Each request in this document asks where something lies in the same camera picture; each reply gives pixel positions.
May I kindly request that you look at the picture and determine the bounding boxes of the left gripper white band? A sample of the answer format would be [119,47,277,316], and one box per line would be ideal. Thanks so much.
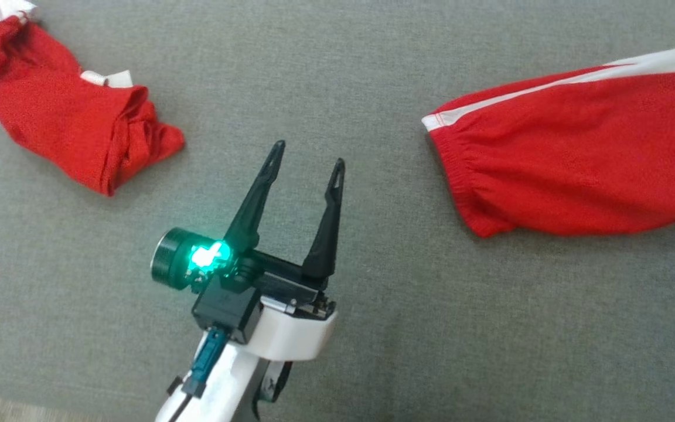
[223,139,346,361]

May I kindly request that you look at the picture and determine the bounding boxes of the red shorts with white stripe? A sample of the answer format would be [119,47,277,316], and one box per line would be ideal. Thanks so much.
[421,38,675,239]

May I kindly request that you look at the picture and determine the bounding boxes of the grey fabric sofa seat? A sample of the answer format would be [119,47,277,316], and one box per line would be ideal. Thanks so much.
[0,0,675,422]

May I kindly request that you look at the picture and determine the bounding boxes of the red jersey with white sleeves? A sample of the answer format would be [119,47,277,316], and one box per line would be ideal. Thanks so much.
[0,0,186,197]

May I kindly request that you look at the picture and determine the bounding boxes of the thin black cable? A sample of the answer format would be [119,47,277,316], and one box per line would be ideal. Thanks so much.
[257,361,293,406]

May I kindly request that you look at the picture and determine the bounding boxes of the black cable with teal connector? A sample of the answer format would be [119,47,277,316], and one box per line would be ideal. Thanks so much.
[166,327,228,422]

